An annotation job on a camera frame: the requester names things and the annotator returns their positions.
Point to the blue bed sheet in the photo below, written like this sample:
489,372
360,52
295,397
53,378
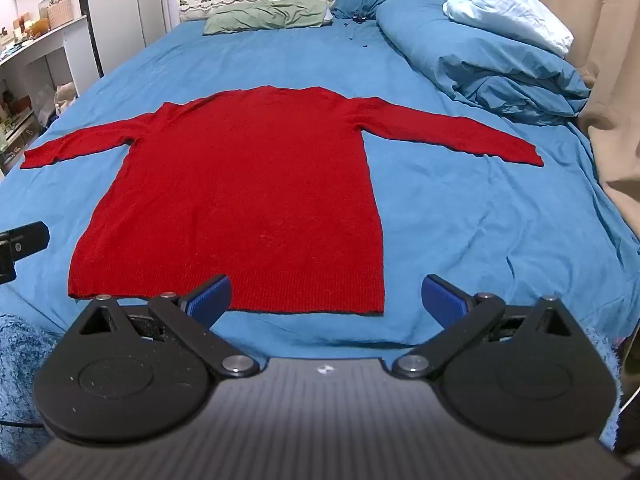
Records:
450,240

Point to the blue fuzzy rug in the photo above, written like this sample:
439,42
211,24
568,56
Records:
20,370

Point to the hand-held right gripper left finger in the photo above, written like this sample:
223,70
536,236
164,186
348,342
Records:
212,299

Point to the red knit sweater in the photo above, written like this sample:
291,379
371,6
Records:
240,200

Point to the green pillow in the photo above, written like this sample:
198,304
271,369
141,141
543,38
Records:
265,16

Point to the light blue white pillow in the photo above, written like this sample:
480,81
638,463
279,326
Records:
510,7

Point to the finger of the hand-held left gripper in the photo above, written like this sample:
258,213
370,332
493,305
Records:
31,237

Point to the white shelf unit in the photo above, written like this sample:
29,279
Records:
35,65

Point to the white wardrobe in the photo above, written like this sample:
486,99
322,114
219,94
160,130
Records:
130,10

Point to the wicker basket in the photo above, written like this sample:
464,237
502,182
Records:
61,12

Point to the blue duvet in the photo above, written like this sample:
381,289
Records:
480,60

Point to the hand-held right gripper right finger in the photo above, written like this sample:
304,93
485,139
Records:
442,301

